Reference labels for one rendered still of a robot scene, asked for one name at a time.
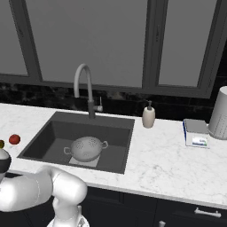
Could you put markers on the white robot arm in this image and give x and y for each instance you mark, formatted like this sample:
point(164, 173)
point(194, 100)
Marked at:
point(26, 192)

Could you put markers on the grey gooseneck faucet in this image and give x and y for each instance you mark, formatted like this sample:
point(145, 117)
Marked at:
point(88, 85)

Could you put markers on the grey metal colander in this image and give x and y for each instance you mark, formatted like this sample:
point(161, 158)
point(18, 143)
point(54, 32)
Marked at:
point(86, 148)

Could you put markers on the dark grey sink basin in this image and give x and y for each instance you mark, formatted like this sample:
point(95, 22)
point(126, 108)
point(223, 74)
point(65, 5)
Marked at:
point(59, 139)

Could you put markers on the beige soap dispenser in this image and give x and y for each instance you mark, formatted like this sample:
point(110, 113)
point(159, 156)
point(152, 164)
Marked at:
point(148, 117)

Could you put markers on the grey framed window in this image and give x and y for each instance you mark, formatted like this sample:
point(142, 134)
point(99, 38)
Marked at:
point(118, 44)

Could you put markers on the white and blue box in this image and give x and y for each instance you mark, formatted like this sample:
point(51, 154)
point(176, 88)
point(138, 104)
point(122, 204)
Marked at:
point(195, 132)

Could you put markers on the dark cabinet door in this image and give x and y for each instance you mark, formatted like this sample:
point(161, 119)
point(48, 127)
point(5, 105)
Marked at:
point(118, 208)

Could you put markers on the white cylindrical appliance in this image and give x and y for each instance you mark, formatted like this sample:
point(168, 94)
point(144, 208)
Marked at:
point(219, 115)

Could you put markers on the dark cabinet drawer front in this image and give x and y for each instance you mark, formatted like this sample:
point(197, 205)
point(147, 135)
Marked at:
point(189, 213)

